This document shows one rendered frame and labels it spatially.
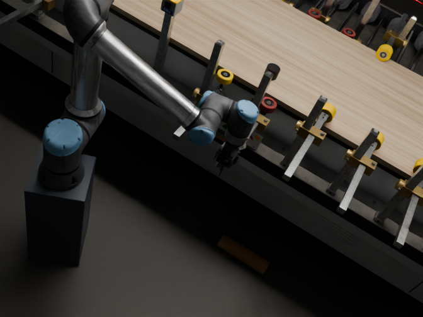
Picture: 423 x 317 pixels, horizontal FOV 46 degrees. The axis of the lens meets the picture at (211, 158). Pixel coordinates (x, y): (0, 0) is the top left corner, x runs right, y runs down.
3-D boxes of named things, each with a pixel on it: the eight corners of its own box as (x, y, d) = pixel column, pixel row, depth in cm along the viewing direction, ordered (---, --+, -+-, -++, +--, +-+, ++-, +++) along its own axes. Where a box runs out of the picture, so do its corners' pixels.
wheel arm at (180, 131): (177, 143, 220) (179, 136, 217) (171, 138, 220) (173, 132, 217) (223, 92, 248) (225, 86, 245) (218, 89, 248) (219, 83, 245)
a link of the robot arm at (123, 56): (57, 2, 150) (219, 141, 172) (77, -17, 158) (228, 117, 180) (42, 24, 158) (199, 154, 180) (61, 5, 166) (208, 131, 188)
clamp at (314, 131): (318, 148, 219) (322, 140, 216) (291, 132, 221) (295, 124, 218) (322, 139, 223) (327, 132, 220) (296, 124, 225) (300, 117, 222)
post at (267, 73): (238, 148, 246) (271, 77, 210) (232, 144, 247) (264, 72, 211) (242, 144, 248) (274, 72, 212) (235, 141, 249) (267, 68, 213)
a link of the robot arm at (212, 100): (197, 102, 179) (230, 115, 179) (207, 83, 187) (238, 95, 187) (192, 119, 186) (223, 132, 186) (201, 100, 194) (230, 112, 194)
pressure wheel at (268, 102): (265, 127, 237) (273, 110, 229) (250, 118, 239) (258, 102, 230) (271, 117, 243) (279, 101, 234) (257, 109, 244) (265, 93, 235)
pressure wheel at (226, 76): (229, 95, 245) (236, 78, 236) (214, 97, 242) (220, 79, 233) (224, 84, 249) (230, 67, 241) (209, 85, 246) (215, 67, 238)
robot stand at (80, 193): (78, 266, 255) (84, 201, 210) (28, 258, 251) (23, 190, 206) (88, 224, 271) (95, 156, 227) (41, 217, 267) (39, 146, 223)
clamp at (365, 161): (368, 177, 216) (374, 170, 212) (340, 161, 218) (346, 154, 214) (372, 168, 220) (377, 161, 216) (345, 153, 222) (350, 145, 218)
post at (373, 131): (328, 200, 238) (378, 135, 202) (322, 197, 238) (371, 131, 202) (331, 195, 240) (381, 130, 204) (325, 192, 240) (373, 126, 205)
